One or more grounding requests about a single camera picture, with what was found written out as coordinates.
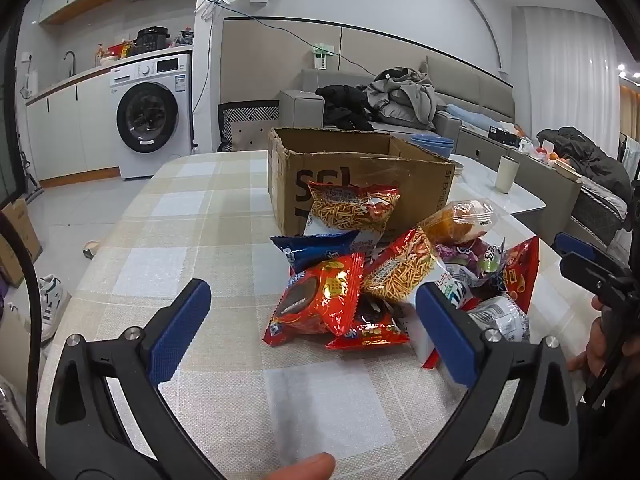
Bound brown cardboard box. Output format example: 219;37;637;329
266;127;457;238

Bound white black printed snack packet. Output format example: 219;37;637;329
442;262;483;311

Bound white base cabinet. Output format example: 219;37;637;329
25;67;123;188

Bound light blue pillow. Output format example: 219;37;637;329
445;104;502;129

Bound grey sofa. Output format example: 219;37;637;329
279;55;516;143

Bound orange noodle stick snack packet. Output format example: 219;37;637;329
304;180;402;246
362;227;446;306

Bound checked tablecloth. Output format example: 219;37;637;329
35;150;601;480

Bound clear bread packet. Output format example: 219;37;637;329
419;199;503;246

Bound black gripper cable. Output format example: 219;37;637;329
0;212;43;458

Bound red food packets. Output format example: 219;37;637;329
95;40;137;61

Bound stacked blue bowls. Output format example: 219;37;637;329
410;133;456;156

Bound white sneaker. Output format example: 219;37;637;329
36;274;71;343

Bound black coat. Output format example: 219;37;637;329
537;126;633;201

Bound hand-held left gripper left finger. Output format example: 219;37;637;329
45;279;212;480

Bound white curtain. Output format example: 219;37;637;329
515;5;626;136

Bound black jacket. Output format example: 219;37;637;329
315;85;373;131

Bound cream cup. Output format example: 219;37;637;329
496;155;521;194

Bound grey clothes pile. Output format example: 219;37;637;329
364;66;448;128

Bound red yellow snack packet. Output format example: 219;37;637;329
500;236;541;313

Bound person's right hand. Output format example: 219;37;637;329
567;295;628;378

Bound person's left hand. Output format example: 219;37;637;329
262;452;337;480

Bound black pressure cooker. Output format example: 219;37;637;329
135;26;171;55

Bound cardboard box on floor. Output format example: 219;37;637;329
0;199;43;288

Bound purple snack packet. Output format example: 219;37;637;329
434;240;493;273

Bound white power strip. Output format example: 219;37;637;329
312;42;335;70

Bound small red cookie packet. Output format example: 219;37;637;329
325;302;412;352

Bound white washing machine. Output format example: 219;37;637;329
109;54;195;181

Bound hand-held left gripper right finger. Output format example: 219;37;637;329
400;282;581;480

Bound clear white snack packet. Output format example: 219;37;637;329
467;296;530;343

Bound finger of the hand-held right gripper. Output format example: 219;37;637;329
554;232;608;263
559;252;626;295

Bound large red cookie packet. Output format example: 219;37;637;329
262;252;366;347

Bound blue cookie packet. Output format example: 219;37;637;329
270;230;371;273

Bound grey low cabinet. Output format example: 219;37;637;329
457;127;583;233

